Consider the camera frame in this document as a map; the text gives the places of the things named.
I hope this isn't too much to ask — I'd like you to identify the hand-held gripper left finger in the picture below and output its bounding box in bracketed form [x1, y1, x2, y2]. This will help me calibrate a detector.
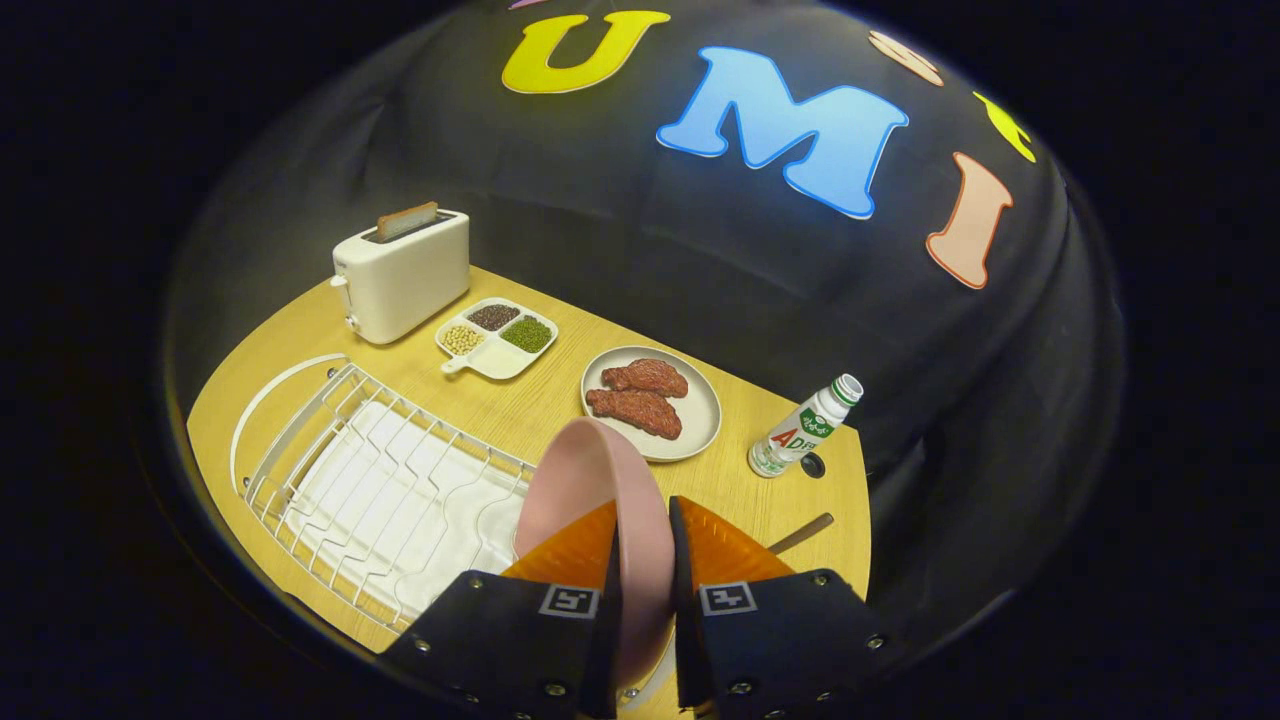
[375, 499, 624, 720]

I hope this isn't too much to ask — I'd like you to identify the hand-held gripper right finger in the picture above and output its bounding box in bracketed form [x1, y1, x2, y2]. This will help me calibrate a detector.
[667, 494, 892, 720]

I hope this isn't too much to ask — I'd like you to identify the wooden handle metal spoon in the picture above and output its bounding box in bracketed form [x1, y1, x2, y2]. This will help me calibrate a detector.
[767, 512, 836, 557]

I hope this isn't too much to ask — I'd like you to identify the pink plate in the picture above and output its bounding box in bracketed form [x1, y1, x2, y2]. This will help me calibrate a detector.
[514, 417, 677, 691]

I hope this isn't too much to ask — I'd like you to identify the white wire dish rack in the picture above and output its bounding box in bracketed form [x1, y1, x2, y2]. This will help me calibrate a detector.
[230, 353, 671, 713]

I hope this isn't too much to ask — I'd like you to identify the beige plate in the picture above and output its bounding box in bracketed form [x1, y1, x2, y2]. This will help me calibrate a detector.
[580, 346, 723, 463]

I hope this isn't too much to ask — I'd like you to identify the white divided bean dish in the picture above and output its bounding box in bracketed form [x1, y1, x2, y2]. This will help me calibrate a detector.
[435, 297, 559, 381]

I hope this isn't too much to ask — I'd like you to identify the white green drink bottle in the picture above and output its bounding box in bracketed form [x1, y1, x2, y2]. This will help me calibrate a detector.
[748, 374, 864, 479]

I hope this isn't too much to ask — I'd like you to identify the large red meat piece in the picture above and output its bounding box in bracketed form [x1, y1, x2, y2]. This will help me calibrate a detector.
[586, 388, 684, 441]

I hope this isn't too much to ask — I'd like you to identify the small red meat piece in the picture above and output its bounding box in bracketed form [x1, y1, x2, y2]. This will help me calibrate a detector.
[601, 359, 690, 399]

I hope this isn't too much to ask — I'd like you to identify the white toaster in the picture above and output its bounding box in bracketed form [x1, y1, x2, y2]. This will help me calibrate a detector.
[331, 209, 471, 346]

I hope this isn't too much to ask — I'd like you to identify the black backdrop cloth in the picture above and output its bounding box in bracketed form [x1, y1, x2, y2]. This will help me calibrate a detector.
[165, 0, 1127, 641]

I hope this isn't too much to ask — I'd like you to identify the toast slice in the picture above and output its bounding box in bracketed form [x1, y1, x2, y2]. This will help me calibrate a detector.
[377, 201, 440, 243]

